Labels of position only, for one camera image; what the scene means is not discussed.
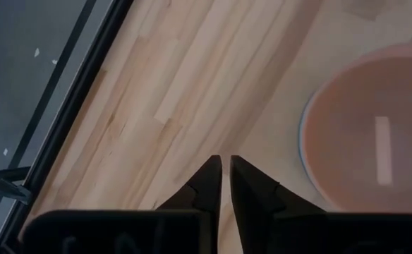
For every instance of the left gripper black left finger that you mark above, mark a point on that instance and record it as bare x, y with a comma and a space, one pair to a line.
139, 233

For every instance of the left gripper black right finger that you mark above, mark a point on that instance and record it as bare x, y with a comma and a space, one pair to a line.
297, 233

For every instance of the pink round plate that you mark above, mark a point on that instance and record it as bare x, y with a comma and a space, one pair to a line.
350, 141

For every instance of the black table clamp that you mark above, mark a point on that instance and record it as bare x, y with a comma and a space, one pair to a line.
5, 185

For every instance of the black aluminium table frame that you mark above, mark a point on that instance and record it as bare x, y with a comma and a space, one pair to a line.
68, 106

